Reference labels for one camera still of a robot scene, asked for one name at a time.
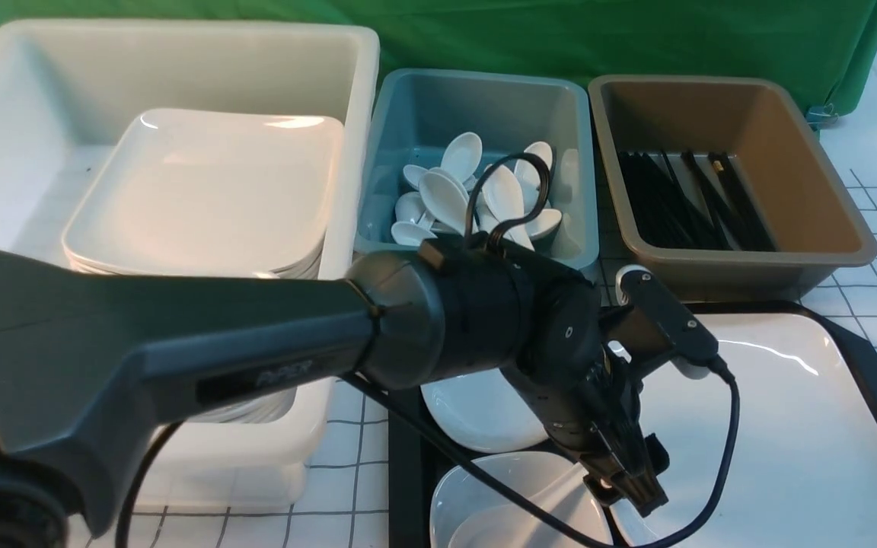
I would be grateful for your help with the silver binder clip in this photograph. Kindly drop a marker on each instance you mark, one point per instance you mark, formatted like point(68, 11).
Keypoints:
point(822, 116)

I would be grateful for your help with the green backdrop cloth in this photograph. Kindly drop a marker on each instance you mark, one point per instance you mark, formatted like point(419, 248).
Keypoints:
point(821, 52)

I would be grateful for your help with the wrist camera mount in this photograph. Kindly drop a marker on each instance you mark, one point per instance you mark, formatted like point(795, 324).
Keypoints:
point(667, 320)

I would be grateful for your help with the brown plastic bin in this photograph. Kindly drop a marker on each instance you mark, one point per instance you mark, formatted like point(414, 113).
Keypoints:
point(817, 226)

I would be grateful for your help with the pile of black chopsticks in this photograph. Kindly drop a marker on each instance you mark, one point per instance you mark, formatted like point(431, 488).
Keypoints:
point(693, 202)

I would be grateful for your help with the white square bowl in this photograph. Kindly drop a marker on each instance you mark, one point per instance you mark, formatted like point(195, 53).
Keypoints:
point(458, 495)
point(482, 412)

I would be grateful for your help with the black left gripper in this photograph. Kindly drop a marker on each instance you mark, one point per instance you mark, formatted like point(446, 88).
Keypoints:
point(588, 400)

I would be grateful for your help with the teal plastic bin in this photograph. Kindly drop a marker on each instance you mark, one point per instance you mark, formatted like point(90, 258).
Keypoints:
point(419, 111)

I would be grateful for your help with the stack of white plates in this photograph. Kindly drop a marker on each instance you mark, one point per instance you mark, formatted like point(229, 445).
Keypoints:
point(197, 193)

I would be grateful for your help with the pile of white spoons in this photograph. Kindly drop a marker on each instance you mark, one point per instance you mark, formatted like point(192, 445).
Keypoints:
point(445, 200)

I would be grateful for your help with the large white square plate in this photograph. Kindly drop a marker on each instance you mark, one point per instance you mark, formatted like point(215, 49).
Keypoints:
point(804, 469)

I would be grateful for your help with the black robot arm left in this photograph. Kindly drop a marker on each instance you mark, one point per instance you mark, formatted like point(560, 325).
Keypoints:
point(90, 366)

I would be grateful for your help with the large white plastic bin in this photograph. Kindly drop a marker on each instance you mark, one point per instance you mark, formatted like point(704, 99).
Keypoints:
point(69, 89)

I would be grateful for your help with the white ceramic soup spoon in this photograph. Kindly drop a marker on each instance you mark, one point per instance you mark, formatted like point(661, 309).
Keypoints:
point(508, 526)

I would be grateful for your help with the stack of white bowls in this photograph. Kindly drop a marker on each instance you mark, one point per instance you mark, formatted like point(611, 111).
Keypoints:
point(261, 410)

